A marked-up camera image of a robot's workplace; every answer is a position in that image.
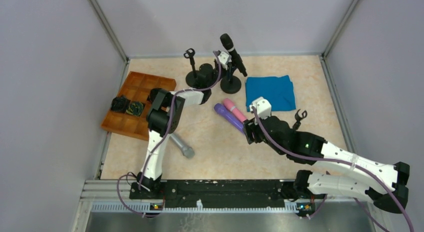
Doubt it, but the black bundle upper tray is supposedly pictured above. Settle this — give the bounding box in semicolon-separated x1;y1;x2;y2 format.
146;88;161;104

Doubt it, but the pink microphone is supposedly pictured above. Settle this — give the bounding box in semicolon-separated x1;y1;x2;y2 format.
222;98;248;123

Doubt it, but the black microphone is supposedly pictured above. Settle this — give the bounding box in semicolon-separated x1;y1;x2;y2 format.
220;33;248;77

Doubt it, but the purple microphone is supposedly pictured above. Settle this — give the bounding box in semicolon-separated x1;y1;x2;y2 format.
213;103;245;134

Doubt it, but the blue folded cloth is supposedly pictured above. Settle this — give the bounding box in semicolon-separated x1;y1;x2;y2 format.
245;75;297;112

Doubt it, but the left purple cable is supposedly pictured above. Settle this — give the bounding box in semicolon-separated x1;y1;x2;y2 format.
116;50;222;219

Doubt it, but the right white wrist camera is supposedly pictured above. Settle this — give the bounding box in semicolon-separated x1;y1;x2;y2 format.
249;96;272;119

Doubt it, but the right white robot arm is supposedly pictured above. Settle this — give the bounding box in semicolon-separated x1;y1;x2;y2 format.
243;116;410;214

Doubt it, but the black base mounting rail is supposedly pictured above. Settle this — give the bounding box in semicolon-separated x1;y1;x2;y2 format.
129;179;313;209

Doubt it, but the green black bundle in tray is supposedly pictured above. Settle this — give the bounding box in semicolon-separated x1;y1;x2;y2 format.
125;101;145;117

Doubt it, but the black mic stand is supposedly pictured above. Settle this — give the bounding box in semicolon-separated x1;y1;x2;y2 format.
183;48;206;89
220;75;242;94
292;109;308;131

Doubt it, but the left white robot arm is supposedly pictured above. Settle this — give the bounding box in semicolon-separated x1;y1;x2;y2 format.
137;62;236;192

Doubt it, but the silver grey microphone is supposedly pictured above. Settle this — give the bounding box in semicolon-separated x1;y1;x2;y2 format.
170;133;195;159

